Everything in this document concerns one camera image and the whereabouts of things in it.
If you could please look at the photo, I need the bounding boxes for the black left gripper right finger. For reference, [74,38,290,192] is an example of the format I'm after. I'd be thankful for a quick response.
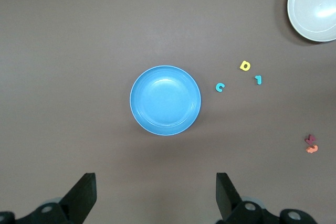
[216,172,317,224]

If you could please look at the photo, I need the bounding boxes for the blue plate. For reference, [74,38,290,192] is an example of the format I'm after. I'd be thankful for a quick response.
[129,65,202,136]

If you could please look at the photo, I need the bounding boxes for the beige plate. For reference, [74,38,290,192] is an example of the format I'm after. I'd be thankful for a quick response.
[287,0,336,43]

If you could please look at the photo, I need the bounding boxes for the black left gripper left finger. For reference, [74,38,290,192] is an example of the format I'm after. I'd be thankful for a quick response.
[0,173,97,224]

